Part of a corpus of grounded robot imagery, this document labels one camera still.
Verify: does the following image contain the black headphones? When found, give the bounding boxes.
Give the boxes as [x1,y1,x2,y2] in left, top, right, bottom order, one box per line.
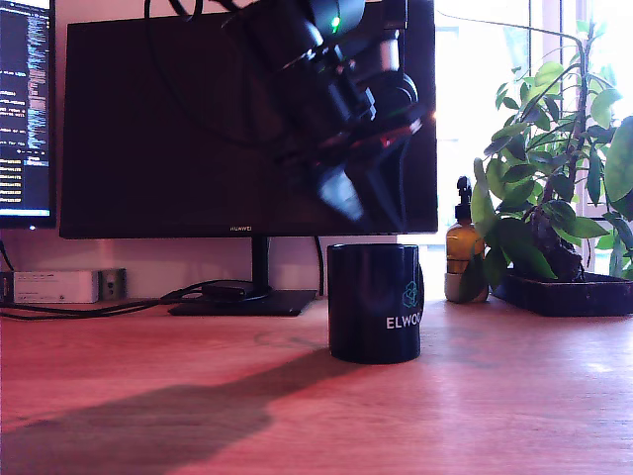
[383,0,421,135]

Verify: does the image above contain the black monitor power cable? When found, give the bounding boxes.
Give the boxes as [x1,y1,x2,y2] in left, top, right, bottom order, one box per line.
[313,236,325,298]

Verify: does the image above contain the monitor showing text lines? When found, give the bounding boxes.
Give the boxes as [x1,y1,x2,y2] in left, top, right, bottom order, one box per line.
[0,0,56,232]

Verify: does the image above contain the thin dark wire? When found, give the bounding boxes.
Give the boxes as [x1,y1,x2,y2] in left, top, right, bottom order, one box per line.
[434,9,589,41]

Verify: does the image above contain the black plant tray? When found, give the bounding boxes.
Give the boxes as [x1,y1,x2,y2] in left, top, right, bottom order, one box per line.
[492,269,633,318]

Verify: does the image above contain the amber pump bottle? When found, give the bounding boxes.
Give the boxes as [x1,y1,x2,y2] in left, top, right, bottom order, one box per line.
[444,175,491,304]

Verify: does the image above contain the black Elwood mug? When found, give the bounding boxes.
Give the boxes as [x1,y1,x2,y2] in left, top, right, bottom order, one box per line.
[326,242,425,365]

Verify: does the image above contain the small grey adapter block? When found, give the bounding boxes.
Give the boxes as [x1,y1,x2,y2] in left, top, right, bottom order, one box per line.
[98,268,128,301]

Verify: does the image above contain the black monitor stand base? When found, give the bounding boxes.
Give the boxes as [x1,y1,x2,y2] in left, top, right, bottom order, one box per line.
[167,236,318,318]

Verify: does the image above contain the black Huawei monitor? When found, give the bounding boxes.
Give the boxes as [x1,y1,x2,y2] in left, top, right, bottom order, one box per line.
[57,0,439,239]

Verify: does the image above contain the white device box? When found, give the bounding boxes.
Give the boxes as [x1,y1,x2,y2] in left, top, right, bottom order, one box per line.
[13,269,100,304]

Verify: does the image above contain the black looping arm cable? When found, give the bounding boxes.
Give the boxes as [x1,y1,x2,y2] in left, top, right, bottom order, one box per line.
[142,0,281,147]

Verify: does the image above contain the green leafy plant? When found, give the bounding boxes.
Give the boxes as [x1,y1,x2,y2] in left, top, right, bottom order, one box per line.
[469,19,633,293]

